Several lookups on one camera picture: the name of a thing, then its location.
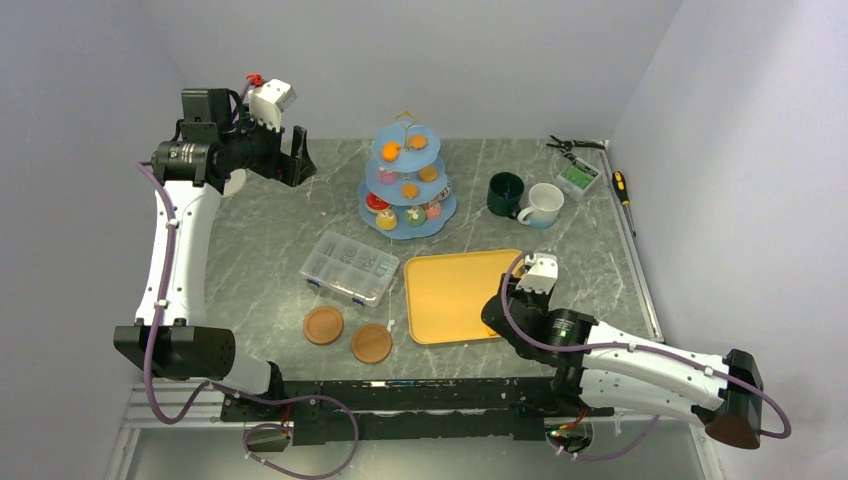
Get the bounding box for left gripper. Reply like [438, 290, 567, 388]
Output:
[221, 104, 316, 187]

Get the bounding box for yellow serving tray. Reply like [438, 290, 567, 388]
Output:
[404, 249, 519, 345]

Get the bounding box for white mug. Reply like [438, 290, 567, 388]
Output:
[516, 183, 565, 229]

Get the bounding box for dark green mug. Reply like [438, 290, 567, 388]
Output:
[486, 172, 525, 219]

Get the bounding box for white chocolate drizzle donut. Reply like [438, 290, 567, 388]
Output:
[435, 184, 452, 202]

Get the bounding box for green cupcake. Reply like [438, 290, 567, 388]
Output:
[404, 205, 427, 228]

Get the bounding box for brown round coaster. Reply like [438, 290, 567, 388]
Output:
[303, 306, 344, 346]
[351, 324, 393, 364]

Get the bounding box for flower shaped orange cookie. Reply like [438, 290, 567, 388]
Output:
[400, 183, 420, 200]

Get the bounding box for blue three-tier cake stand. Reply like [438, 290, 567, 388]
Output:
[357, 111, 457, 240]

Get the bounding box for round orange biscuit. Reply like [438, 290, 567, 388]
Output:
[418, 165, 439, 183]

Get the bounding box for yellow cupcake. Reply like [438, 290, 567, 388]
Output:
[375, 208, 398, 231]

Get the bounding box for red donut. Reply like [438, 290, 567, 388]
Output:
[365, 192, 391, 214]

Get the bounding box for purple cupcake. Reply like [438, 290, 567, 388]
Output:
[377, 167, 399, 185]

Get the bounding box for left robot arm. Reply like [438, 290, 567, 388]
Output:
[113, 80, 316, 420]

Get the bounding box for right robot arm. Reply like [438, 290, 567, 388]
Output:
[481, 276, 764, 450]

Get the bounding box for white tape roll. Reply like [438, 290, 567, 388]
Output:
[222, 169, 247, 198]

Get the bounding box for green label plastic box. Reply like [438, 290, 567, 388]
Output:
[554, 154, 602, 201]

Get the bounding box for yellow black screwdriver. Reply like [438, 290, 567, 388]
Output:
[612, 170, 637, 238]

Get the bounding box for black pliers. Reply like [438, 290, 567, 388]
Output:
[545, 135, 607, 155]

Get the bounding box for clear plastic screw box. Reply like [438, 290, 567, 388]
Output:
[300, 231, 400, 307]

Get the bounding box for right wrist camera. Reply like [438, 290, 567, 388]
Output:
[516, 253, 559, 295]

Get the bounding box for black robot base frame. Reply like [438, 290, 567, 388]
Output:
[220, 377, 613, 446]

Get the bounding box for aluminium rail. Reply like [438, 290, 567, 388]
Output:
[123, 376, 706, 429]

